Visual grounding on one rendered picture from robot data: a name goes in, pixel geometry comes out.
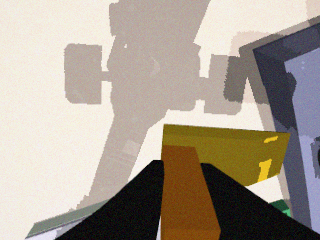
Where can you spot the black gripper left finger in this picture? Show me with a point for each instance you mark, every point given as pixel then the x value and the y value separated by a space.
pixel 132 214

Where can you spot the green tray rim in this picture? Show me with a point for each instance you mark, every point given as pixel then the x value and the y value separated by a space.
pixel 282 207

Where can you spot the yellow wedge chock with orange handle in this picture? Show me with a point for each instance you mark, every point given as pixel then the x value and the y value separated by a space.
pixel 248 156

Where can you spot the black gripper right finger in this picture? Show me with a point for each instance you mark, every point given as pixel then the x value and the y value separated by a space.
pixel 242 215

